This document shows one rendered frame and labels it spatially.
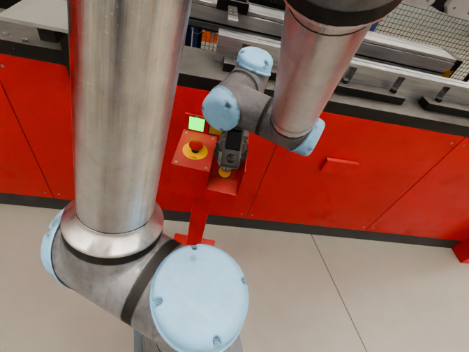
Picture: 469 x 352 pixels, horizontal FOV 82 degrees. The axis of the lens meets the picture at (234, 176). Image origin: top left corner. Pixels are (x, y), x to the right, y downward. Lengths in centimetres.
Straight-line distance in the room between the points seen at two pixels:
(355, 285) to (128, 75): 161
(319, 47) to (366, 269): 162
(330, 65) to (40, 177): 137
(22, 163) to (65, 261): 110
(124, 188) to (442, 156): 134
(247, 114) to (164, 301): 33
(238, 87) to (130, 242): 33
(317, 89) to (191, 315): 28
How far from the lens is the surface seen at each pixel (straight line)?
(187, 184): 79
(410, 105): 129
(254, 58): 58
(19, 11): 92
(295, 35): 26
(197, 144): 76
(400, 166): 141
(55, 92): 112
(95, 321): 139
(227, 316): 33
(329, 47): 26
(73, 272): 38
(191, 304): 33
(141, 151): 26
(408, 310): 185
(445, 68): 167
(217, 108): 49
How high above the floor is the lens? 131
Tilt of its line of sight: 46 degrees down
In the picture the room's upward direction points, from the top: 17 degrees clockwise
